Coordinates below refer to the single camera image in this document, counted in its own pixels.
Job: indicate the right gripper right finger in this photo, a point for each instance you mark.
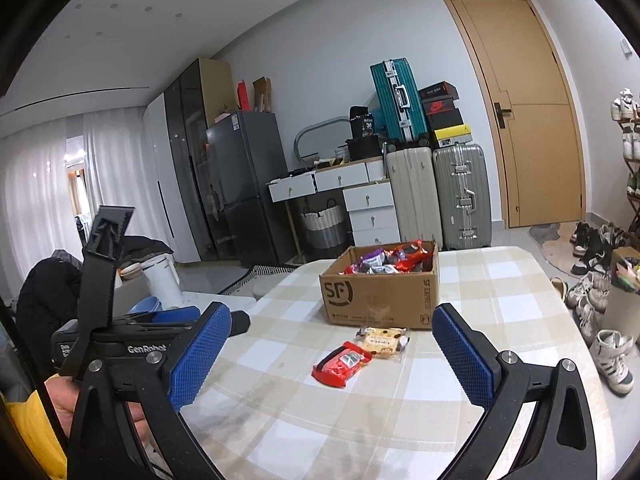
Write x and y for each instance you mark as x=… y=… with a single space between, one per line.
x=559 y=440

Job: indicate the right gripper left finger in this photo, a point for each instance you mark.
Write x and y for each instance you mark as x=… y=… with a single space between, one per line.
x=161 y=367

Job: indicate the clear cookie packet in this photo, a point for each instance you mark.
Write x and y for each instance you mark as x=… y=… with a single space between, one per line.
x=383 y=343

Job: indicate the purple snack packet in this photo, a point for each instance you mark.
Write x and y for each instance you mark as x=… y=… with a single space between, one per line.
x=378 y=262

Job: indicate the yellow sleeve forearm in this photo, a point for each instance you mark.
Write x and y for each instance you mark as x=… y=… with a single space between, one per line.
x=31 y=421

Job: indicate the left hand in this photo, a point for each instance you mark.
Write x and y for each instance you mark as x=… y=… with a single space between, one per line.
x=64 y=394

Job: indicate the checkered tablecloth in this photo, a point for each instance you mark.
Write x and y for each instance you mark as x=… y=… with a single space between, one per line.
x=261 y=414

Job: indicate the SF cardboard box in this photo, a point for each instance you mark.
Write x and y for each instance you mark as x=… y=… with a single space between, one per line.
x=402 y=300

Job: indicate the woven laundry basket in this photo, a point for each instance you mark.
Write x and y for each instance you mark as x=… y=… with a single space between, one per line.
x=326 y=227

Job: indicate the black refrigerator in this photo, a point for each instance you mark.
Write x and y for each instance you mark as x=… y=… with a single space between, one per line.
x=245 y=155

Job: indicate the red white snack packet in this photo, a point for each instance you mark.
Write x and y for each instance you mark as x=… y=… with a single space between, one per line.
x=410 y=257

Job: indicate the black glass cabinet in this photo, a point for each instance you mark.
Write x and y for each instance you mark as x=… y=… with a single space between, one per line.
x=200 y=94

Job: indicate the white drawer desk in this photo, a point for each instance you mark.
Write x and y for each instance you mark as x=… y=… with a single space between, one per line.
x=367 y=196

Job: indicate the silver suitcase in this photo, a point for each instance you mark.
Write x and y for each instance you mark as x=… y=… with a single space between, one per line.
x=464 y=198

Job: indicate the beige suitcase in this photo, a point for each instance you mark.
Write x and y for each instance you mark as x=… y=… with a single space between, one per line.
x=414 y=189

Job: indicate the shoe rack with shoes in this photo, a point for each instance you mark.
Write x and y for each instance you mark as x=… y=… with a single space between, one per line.
x=624 y=111

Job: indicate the wooden door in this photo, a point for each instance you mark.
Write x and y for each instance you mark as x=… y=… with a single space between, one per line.
x=531 y=113

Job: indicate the stacked shoe boxes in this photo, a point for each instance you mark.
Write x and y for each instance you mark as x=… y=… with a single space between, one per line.
x=444 y=121

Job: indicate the teal suitcase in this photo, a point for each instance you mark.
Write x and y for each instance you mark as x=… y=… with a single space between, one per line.
x=399 y=100

